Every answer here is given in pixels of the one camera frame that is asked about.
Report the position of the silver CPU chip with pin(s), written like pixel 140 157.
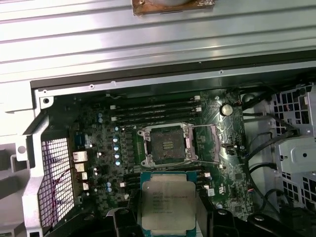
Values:
pixel 168 202

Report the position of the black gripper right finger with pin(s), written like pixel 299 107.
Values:
pixel 222 224

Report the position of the green motherboard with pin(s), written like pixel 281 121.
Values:
pixel 222 153

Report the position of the metal socket cover frame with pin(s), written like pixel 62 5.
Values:
pixel 215 145

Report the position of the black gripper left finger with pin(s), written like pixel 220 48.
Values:
pixel 123 222

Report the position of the CPU socket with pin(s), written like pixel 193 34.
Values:
pixel 168 145

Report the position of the silver drive cage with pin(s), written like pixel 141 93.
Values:
pixel 293 158

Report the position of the black PC case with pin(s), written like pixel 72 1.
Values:
pixel 32 172

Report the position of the round coin battery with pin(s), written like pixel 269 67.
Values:
pixel 226 109

